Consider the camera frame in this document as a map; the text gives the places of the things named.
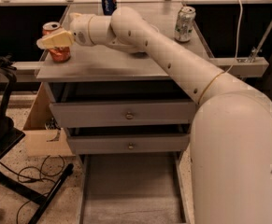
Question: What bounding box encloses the cardboard box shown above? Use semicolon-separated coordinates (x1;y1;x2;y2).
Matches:
23;85;73;157

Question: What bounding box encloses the grey drawer cabinet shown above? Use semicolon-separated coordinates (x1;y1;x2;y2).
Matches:
36;2;218;224

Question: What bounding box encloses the grey drawer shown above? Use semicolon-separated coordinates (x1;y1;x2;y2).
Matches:
50;80;196;128
67;124;190;154
77;152;192;224

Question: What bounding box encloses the grey bottom drawer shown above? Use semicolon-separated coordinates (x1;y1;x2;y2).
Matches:
77;152;192;224

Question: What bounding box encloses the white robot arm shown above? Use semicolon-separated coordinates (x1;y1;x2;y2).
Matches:
36;7;272;224

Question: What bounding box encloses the white hanging cable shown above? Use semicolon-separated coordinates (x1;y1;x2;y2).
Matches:
225;0;244;75

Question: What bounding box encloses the grey top drawer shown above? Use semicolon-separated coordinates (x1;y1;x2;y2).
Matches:
50;80;196;128

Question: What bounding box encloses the metal rail beam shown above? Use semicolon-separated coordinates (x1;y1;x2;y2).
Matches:
209;57;269;78

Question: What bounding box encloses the red coke can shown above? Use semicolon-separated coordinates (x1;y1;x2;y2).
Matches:
42;21;71;63

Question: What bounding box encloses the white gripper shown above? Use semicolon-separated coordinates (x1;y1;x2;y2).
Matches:
36;12;94;49

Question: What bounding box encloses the black floor cable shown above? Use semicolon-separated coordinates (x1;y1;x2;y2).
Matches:
0;154;66;224

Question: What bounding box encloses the grey middle drawer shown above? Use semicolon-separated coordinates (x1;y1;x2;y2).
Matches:
67;124;190;154

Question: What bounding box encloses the black chair stand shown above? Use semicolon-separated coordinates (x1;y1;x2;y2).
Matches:
0;67;74;224

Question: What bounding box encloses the blue pepsi can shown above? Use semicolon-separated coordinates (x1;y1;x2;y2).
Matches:
100;0;118;17

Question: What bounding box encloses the green white soda can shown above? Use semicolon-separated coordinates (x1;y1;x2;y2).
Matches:
174;6;196;43

